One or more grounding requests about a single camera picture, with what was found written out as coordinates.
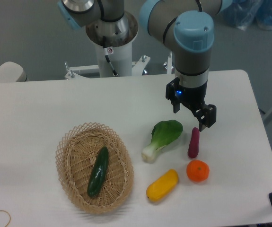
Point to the orange tangerine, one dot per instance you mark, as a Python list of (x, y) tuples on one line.
[(197, 171)]

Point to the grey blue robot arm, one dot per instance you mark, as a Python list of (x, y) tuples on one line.
[(185, 27)]

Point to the yellow mango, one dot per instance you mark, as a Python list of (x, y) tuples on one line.
[(165, 184)]

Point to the purple sweet potato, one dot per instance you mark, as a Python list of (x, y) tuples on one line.
[(193, 148)]

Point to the white chair armrest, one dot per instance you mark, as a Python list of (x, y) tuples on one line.
[(11, 72)]

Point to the green bok choy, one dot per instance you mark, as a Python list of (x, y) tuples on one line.
[(163, 133)]

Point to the blue plastic bag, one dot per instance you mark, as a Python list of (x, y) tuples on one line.
[(242, 13)]

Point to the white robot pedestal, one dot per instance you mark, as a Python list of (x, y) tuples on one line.
[(113, 49)]

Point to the green cucumber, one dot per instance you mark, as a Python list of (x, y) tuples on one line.
[(98, 173)]

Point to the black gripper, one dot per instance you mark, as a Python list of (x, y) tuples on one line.
[(193, 99)]

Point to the woven wicker basket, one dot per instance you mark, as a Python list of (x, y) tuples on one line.
[(75, 158)]

